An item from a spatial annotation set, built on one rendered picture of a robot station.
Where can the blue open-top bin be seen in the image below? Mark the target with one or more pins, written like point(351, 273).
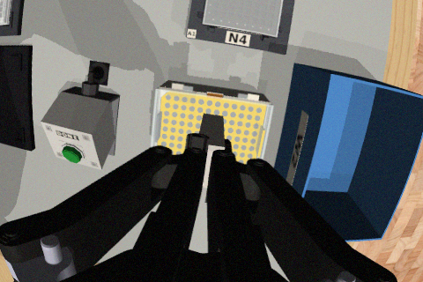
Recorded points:
point(369, 142)

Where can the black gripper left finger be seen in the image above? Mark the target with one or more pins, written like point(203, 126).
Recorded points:
point(53, 245)

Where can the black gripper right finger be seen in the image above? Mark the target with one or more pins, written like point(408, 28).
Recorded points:
point(305, 246)

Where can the grey bench mat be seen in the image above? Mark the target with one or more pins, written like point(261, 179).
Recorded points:
point(145, 43)

